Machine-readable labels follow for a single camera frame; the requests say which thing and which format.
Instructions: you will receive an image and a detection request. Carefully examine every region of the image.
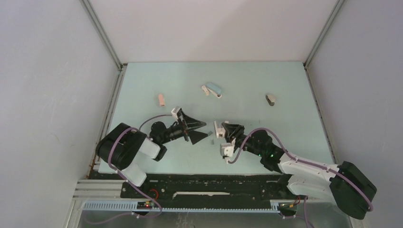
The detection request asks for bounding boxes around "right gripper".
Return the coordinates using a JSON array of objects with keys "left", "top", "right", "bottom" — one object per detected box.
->
[{"left": 222, "top": 122, "right": 264, "bottom": 157}]

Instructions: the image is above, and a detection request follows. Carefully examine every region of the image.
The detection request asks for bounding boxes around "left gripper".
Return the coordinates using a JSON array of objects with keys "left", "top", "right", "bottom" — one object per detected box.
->
[{"left": 160, "top": 110, "right": 208, "bottom": 144}]

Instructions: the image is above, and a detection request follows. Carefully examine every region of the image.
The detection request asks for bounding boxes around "white stapler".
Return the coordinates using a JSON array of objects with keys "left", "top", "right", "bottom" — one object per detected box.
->
[{"left": 214, "top": 121, "right": 225, "bottom": 138}]

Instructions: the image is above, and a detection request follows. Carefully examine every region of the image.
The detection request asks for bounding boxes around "beige stapler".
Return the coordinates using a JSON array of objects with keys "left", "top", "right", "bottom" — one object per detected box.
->
[{"left": 265, "top": 94, "right": 276, "bottom": 106}]

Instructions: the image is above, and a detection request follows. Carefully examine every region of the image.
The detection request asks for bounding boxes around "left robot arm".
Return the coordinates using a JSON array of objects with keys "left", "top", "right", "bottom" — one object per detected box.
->
[{"left": 96, "top": 107, "right": 208, "bottom": 198}]

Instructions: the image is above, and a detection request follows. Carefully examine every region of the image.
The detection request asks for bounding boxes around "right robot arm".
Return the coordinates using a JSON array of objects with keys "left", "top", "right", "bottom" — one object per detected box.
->
[{"left": 214, "top": 121, "right": 377, "bottom": 220}]

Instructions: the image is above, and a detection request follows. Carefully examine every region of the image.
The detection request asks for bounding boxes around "blue stapler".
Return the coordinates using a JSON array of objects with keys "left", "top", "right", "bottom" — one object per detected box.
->
[{"left": 205, "top": 82, "right": 222, "bottom": 98}]

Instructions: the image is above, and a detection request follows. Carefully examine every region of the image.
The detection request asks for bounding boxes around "pink stapler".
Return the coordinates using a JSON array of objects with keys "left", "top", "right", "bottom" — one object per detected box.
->
[{"left": 158, "top": 94, "right": 166, "bottom": 107}]

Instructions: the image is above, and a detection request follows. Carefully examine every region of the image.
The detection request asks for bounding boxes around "small cream stapler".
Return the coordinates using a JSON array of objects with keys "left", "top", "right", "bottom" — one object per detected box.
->
[{"left": 201, "top": 85, "right": 210, "bottom": 96}]

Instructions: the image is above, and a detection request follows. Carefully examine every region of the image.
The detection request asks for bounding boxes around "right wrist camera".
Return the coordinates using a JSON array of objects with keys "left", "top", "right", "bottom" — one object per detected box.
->
[{"left": 220, "top": 139, "right": 236, "bottom": 164}]

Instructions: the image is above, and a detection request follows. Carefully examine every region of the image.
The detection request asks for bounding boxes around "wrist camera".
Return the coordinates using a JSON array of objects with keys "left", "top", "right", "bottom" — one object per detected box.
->
[
  {"left": 171, "top": 106, "right": 182, "bottom": 121},
  {"left": 220, "top": 139, "right": 236, "bottom": 164}
]

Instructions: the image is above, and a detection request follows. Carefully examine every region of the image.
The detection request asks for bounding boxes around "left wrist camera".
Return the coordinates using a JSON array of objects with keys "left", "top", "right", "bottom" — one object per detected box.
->
[{"left": 171, "top": 106, "right": 182, "bottom": 121}]

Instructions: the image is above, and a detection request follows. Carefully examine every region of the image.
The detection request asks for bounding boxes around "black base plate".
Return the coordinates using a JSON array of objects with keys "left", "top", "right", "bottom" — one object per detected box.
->
[{"left": 139, "top": 174, "right": 305, "bottom": 209}]

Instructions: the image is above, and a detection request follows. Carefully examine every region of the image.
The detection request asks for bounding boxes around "blue cable duct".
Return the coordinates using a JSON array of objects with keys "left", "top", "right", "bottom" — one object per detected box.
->
[{"left": 82, "top": 200, "right": 280, "bottom": 213}]

